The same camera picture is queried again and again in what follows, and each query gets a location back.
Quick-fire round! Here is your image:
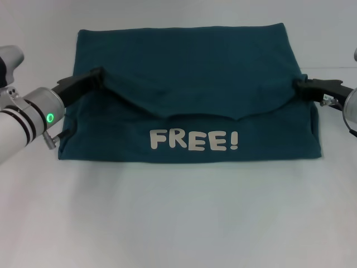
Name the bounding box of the teal blue t-shirt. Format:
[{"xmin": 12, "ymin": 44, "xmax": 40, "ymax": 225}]
[{"xmin": 57, "ymin": 21, "xmax": 320, "ymax": 161}]

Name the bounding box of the left gripper cable with plugs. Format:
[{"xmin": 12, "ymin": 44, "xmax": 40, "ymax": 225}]
[{"xmin": 43, "ymin": 119, "xmax": 75, "ymax": 150}]

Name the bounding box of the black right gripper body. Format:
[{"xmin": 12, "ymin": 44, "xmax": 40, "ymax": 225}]
[{"xmin": 310, "ymin": 79, "xmax": 354, "ymax": 103}]

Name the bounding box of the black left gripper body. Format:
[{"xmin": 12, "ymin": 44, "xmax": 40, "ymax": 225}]
[{"xmin": 50, "ymin": 71, "xmax": 97, "ymax": 108}]

